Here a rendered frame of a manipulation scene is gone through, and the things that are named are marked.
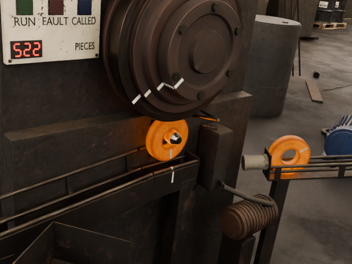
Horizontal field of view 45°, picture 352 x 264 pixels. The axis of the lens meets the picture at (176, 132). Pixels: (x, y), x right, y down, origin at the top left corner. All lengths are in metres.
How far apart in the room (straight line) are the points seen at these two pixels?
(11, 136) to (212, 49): 0.58
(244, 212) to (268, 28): 2.56
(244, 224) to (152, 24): 0.80
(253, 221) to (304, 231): 0.98
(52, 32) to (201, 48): 0.39
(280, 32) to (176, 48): 2.87
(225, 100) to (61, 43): 0.69
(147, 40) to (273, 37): 2.87
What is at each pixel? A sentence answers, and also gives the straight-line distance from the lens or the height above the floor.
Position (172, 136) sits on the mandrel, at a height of 0.83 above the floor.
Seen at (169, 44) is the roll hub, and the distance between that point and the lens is 1.08.
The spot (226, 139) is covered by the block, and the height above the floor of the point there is 0.77.
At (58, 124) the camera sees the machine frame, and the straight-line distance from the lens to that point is 1.24.
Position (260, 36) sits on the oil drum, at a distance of 3.92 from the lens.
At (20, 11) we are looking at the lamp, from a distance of 1.10.
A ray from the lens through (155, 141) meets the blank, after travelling 1.31.
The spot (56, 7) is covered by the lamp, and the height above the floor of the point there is 1.20.
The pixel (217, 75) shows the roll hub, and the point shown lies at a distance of 1.25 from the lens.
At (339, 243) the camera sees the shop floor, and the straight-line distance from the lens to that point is 2.54.
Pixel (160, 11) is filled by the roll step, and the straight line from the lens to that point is 1.11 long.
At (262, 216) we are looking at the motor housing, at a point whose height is 0.50.
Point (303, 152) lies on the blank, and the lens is 1.63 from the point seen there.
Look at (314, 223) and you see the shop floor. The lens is 2.64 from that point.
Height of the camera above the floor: 1.36
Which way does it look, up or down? 23 degrees down
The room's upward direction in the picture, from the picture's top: 7 degrees clockwise
